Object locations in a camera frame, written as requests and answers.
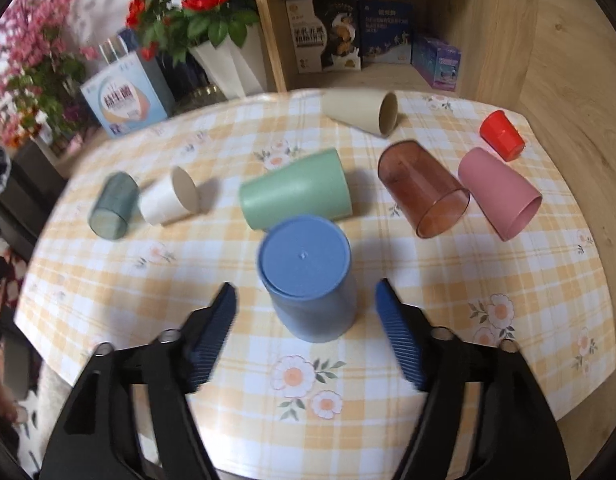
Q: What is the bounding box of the blue plastic cup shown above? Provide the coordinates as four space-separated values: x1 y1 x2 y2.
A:
257 214 357 344

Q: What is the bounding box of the pink plastic cup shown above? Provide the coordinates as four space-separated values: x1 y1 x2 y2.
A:
458 148 542 242

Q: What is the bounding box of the dark teal transparent cup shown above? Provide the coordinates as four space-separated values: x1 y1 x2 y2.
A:
88 171 139 240

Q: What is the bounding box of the white plastic cup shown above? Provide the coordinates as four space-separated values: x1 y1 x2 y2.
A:
138 166 200 226

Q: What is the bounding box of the brown transparent cup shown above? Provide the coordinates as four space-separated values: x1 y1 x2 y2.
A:
378 140 471 238

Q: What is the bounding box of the red plastic cup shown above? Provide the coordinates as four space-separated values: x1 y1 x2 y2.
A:
479 110 525 162

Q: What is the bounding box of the green plastic cup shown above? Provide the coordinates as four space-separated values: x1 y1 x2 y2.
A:
238 148 352 231

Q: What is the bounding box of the beige plastic cup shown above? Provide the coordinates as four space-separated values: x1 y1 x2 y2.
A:
321 88 398 138

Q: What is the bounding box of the yellow checkered floral tablecloth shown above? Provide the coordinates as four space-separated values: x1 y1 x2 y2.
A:
16 91 616 479

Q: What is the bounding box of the white blue probiotic box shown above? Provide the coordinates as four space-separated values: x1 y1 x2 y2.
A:
80 52 174 139

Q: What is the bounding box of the pink flower plant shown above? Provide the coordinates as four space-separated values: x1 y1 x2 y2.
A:
0 0 96 148

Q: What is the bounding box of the purple box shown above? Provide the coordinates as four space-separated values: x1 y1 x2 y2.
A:
411 36 461 91

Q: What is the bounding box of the silver blue box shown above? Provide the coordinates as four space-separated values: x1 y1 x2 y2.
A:
99 35 130 65

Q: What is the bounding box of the white vase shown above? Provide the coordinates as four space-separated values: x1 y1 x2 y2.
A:
190 25 269 100

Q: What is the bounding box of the dark blue box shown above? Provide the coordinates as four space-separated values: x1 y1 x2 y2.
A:
360 0 412 65

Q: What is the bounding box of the wooden shelf unit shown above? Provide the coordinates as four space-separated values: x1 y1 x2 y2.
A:
256 0 538 108

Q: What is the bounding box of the red rose bouquet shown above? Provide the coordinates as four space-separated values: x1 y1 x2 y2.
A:
126 0 259 63

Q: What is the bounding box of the black and white biscuit box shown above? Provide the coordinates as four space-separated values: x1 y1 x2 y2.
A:
285 0 362 74

